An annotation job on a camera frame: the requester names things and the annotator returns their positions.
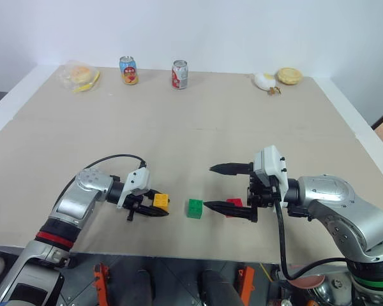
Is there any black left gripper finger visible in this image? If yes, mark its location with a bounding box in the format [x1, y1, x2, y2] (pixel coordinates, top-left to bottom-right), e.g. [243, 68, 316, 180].
[146, 189, 172, 205]
[136, 203, 170, 219]

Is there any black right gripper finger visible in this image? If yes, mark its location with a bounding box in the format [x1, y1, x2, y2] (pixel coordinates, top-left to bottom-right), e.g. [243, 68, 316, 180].
[202, 200, 260, 223]
[209, 162, 255, 177]

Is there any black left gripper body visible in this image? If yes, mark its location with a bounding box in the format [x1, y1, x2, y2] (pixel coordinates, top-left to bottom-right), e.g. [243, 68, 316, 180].
[123, 189, 156, 222]

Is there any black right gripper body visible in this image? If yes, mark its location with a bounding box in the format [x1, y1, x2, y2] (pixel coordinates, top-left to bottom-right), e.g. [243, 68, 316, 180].
[246, 171, 284, 210]

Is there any yellow toy brick cube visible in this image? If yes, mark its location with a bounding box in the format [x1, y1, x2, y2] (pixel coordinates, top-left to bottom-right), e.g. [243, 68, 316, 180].
[153, 193, 171, 212]

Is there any red toy brick cube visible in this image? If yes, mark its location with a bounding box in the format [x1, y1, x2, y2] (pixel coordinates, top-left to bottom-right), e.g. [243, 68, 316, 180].
[225, 198, 244, 218]

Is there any green toy brick cube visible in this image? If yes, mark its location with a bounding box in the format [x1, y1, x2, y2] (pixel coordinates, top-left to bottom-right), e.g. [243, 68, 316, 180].
[186, 198, 205, 220]

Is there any orange clamp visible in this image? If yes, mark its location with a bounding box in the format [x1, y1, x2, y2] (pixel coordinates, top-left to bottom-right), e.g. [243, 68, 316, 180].
[237, 265, 256, 301]
[93, 262, 111, 306]

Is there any pink bowl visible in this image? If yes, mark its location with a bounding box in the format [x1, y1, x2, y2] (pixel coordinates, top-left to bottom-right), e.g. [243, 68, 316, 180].
[287, 273, 326, 289]

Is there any red white drink can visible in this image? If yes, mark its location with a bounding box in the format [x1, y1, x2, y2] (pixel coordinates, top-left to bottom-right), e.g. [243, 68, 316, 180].
[170, 59, 190, 91]

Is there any round yellow biscuit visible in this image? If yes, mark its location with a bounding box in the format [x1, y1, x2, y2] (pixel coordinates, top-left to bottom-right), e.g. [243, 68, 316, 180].
[276, 66, 304, 87]

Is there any shiny metal bowl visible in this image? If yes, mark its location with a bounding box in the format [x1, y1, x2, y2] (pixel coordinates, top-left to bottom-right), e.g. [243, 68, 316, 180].
[312, 276, 352, 306]

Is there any blue orange drink can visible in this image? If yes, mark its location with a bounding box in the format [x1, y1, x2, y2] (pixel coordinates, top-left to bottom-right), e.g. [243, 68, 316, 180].
[119, 55, 140, 86]

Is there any round bun in bag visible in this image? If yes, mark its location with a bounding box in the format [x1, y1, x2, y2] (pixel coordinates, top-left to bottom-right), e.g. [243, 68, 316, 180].
[70, 64, 91, 84]

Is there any clear plastic bag yellow trim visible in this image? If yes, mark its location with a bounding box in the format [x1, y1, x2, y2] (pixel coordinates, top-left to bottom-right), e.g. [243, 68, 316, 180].
[57, 61, 101, 94]

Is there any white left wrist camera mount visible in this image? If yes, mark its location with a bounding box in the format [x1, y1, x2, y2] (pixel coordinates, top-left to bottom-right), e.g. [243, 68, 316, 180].
[116, 168, 151, 210]

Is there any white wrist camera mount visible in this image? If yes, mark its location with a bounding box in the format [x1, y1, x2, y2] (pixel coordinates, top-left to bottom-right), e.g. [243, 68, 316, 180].
[253, 145, 290, 208]
[116, 168, 151, 210]

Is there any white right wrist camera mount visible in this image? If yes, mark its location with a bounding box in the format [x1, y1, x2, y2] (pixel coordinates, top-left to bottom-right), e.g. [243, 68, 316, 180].
[253, 145, 290, 208]

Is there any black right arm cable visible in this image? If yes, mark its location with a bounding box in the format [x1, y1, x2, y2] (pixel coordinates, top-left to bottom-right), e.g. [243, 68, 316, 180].
[272, 186, 349, 282]

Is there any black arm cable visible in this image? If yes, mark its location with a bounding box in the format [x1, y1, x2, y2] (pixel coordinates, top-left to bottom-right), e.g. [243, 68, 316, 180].
[272, 186, 349, 282]
[56, 154, 147, 205]

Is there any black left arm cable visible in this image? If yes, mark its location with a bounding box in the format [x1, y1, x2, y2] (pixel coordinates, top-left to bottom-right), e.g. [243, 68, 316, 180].
[56, 154, 147, 205]

